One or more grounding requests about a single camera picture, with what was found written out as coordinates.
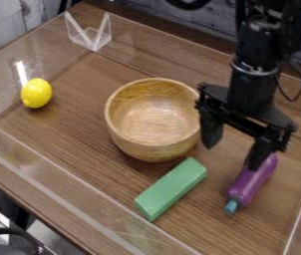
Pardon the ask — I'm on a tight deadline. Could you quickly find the purple toy eggplant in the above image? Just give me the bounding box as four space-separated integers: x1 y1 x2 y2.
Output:
224 153 279 214

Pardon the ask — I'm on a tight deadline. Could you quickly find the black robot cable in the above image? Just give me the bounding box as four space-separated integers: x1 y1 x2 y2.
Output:
274 59 301 103

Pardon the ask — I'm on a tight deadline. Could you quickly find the yellow lemon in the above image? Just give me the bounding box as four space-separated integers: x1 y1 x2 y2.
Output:
20 78 52 109

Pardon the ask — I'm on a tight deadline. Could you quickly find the clear acrylic tray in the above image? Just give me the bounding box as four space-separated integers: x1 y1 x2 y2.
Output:
0 6 301 255

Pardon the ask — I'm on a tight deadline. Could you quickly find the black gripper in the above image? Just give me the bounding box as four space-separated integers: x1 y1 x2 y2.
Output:
196 60 297 171

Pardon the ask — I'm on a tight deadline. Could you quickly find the green rectangular block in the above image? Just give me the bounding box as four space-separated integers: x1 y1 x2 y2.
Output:
135 157 206 221

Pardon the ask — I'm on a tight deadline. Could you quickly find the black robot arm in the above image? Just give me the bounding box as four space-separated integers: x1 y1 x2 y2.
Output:
196 0 301 171

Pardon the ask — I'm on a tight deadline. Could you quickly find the brown wooden bowl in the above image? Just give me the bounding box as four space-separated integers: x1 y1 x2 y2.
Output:
106 78 200 162

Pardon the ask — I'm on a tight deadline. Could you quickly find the clear acrylic corner bracket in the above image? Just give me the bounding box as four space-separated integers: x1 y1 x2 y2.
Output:
65 11 113 52

